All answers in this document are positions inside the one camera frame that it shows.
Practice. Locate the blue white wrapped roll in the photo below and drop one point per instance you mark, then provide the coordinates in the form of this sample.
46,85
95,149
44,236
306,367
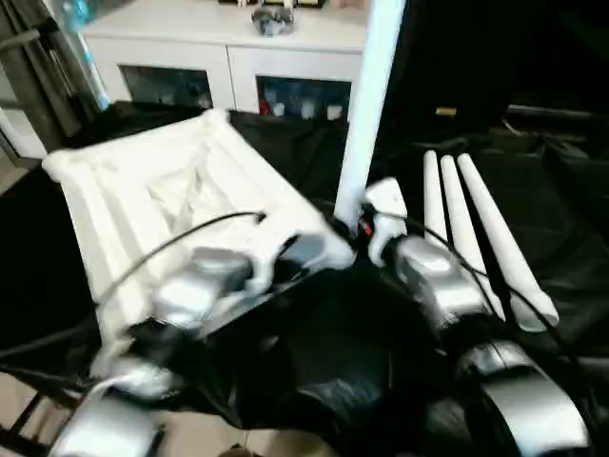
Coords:
85,52

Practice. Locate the dark rounded robot body part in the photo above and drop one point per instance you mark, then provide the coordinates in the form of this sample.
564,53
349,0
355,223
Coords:
238,452

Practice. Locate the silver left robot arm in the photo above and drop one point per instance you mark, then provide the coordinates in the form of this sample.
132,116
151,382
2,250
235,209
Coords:
200,285

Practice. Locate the white plastic table leg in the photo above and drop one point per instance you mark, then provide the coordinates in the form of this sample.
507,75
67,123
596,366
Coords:
504,238
457,200
371,95
435,190

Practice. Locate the black folding table frame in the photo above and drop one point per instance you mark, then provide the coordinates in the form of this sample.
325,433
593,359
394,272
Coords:
28,419

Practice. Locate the black backdrop cloth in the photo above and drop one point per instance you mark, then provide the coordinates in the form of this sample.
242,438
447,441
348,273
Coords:
499,52

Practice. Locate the grey curtain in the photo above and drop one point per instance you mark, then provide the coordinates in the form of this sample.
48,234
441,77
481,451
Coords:
28,71

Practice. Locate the white cabinet with glass doors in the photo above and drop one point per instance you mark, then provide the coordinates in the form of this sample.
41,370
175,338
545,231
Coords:
190,57

